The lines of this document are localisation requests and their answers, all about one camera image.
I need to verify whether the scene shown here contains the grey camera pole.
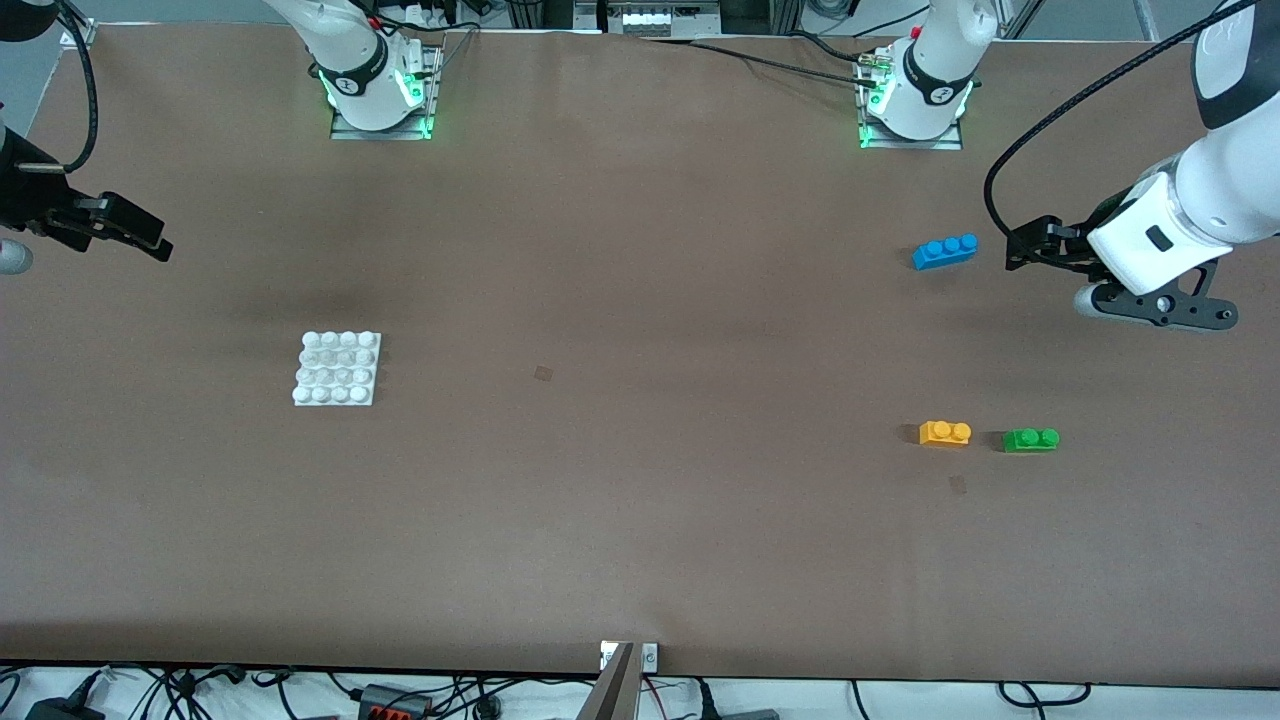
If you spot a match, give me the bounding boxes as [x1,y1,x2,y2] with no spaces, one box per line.
[574,643,639,720]

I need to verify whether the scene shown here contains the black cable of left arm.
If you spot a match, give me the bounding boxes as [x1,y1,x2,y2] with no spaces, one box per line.
[983,0,1257,237]

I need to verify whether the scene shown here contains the black device with red buttons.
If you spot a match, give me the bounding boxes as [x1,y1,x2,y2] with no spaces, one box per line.
[357,683,434,720]

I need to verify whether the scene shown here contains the long black table cable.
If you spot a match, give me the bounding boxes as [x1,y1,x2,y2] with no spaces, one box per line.
[640,36,883,89]

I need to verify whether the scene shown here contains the metal box with white connectors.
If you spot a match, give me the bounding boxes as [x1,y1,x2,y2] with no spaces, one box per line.
[604,0,723,38]

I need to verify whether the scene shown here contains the aluminium corner bracket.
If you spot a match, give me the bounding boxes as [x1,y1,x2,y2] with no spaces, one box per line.
[58,0,99,50]

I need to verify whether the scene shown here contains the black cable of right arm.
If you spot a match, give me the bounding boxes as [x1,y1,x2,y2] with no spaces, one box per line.
[55,0,101,174]

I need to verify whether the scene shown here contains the blue three-stud block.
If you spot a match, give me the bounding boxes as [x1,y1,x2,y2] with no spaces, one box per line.
[911,234,980,271]

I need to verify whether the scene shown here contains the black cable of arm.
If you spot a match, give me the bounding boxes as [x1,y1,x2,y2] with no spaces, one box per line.
[983,0,1257,237]
[55,0,101,174]

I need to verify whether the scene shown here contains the white studded base plate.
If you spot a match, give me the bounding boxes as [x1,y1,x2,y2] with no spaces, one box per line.
[291,330,383,407]

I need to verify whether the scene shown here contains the small metal bracket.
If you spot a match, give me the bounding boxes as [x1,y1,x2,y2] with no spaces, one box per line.
[599,641,660,674]

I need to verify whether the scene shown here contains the black plug connector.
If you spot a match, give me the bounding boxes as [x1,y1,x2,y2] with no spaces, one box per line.
[698,680,781,720]

